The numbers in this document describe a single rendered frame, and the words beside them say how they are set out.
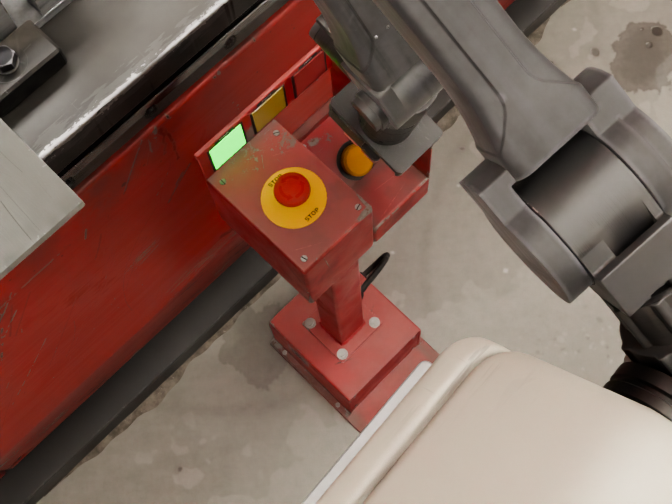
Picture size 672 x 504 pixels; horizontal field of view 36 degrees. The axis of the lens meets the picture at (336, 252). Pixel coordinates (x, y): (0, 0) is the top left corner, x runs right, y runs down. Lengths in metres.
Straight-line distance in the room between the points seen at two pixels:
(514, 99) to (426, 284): 1.34
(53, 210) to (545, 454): 0.57
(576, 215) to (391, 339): 1.18
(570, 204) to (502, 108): 0.07
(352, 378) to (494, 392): 1.25
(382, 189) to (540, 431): 0.77
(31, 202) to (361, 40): 0.33
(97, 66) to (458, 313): 0.98
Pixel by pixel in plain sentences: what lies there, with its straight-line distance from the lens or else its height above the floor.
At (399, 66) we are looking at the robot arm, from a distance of 0.83.
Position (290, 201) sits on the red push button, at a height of 0.81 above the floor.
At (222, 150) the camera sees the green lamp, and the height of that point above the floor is 0.82.
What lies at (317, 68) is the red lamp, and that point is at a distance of 1.16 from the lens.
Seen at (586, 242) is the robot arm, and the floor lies 1.26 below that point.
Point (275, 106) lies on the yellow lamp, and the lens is 1.14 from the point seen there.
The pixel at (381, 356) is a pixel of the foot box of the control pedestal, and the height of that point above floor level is 0.12.
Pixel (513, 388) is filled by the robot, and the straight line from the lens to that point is 0.48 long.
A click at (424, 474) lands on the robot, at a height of 1.34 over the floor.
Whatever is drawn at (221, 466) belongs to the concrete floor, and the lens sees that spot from 1.85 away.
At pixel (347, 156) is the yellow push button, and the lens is 1.19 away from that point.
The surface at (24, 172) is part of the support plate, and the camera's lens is 0.94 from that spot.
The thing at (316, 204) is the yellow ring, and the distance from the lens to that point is 1.11.
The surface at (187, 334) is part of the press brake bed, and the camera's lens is 1.86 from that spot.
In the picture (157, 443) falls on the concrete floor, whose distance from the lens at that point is 1.88.
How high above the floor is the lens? 1.81
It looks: 70 degrees down
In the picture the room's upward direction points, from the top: 8 degrees counter-clockwise
